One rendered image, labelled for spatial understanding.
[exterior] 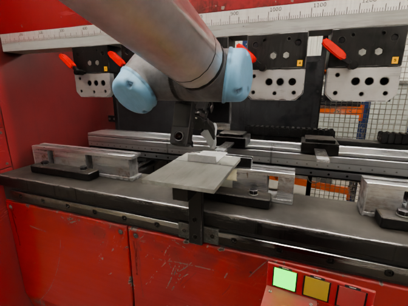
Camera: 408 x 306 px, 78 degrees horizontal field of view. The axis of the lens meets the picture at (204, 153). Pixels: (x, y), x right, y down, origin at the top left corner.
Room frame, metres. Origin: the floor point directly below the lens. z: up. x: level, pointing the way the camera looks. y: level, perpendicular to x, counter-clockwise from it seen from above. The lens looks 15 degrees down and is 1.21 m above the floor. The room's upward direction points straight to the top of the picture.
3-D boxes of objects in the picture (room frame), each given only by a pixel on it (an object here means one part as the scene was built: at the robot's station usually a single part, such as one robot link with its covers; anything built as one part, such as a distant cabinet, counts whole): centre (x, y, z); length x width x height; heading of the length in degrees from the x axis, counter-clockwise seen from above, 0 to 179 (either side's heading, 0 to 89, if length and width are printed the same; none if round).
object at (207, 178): (0.65, 0.02, 1.00); 0.26 x 0.18 x 0.01; 160
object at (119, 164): (0.97, 0.48, 0.92); 0.50 x 0.06 x 0.10; 70
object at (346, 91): (0.65, -0.38, 1.26); 0.15 x 0.09 x 0.17; 70
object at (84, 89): (0.93, 0.37, 1.26); 0.15 x 0.09 x 0.17; 70
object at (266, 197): (0.72, -0.05, 0.89); 0.30 x 0.05 x 0.03; 70
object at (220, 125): (0.79, -0.03, 1.13); 0.10 x 0.02 x 0.10; 70
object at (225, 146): (0.93, -0.09, 1.01); 0.26 x 0.12 x 0.05; 160
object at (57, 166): (0.94, 0.55, 0.89); 0.30 x 0.05 x 0.03; 70
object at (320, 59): (1.34, 0.01, 1.12); 1.13 x 0.02 x 0.44; 70
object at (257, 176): (0.77, -0.08, 0.92); 0.39 x 0.06 x 0.10; 70
